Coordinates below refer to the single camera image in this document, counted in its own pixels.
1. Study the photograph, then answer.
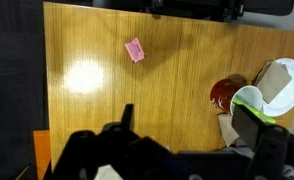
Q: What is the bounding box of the green pen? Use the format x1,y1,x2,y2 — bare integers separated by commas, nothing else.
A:
232,98,277,125

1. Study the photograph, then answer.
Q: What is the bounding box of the pink sticky note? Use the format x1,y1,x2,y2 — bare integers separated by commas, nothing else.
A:
124,37,146,64

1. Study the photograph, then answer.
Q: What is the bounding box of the brown napkin beside mug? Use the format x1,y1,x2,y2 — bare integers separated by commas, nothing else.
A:
216,113,241,148

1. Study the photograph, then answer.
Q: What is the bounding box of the orange flat object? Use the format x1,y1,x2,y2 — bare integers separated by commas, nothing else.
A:
32,129,52,180

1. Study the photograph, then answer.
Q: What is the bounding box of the black robot mounting board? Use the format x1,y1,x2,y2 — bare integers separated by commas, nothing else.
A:
93,0,294,23

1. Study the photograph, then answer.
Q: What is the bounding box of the brown napkin on small plate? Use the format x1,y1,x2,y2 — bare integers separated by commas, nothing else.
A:
256,59,293,104

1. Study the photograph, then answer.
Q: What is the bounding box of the red mug white inside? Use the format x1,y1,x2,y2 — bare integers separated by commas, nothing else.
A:
209,78,265,117

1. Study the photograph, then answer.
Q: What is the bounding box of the small white plate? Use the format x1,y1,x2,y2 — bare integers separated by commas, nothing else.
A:
253,57,294,118

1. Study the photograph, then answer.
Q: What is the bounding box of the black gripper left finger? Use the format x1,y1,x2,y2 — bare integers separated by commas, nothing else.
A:
101,103,140,136

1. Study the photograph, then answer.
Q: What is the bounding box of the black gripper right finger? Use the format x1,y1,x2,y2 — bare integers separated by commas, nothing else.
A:
231,104,290,180

